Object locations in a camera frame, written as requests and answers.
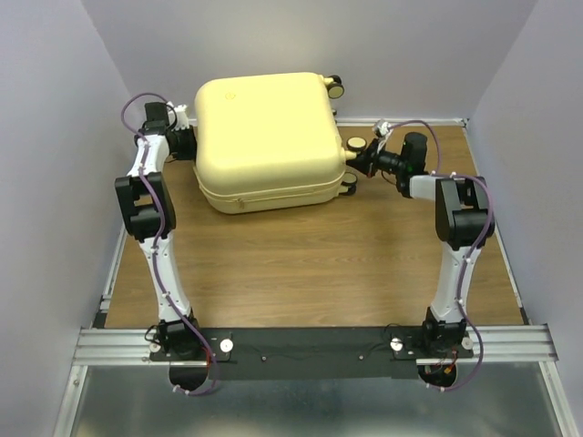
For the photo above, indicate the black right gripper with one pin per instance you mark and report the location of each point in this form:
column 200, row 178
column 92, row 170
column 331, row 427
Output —
column 371, row 157

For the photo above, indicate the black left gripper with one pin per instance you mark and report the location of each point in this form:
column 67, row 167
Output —
column 189, row 153

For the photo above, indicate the cream yellow suitcase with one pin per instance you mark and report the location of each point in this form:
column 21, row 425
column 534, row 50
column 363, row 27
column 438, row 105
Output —
column 269, row 142

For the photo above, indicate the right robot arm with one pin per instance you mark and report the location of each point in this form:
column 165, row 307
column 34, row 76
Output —
column 464, row 221

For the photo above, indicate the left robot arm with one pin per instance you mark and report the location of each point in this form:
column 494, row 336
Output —
column 149, row 217

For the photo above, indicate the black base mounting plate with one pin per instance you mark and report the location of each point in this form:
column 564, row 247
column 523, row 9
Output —
column 238, row 354

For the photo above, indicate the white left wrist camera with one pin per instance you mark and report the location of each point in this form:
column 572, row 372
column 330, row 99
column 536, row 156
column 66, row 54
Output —
column 178, row 116

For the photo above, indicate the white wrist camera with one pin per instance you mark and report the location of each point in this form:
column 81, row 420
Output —
column 382, row 130
column 178, row 116

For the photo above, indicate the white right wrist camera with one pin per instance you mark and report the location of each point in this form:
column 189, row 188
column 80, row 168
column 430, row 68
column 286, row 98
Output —
column 382, row 130

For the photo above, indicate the aluminium frame rail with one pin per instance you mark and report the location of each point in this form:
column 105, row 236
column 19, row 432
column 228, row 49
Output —
column 343, row 381

